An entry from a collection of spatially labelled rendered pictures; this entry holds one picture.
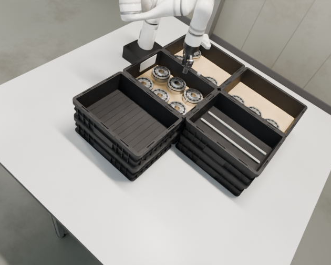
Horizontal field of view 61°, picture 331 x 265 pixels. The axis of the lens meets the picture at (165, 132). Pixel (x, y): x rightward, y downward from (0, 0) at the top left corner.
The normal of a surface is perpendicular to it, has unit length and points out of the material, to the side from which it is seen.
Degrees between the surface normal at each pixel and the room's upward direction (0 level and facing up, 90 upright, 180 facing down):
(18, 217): 0
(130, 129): 0
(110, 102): 0
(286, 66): 90
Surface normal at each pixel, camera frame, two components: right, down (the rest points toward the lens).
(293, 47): -0.61, 0.55
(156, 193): 0.20, -0.59
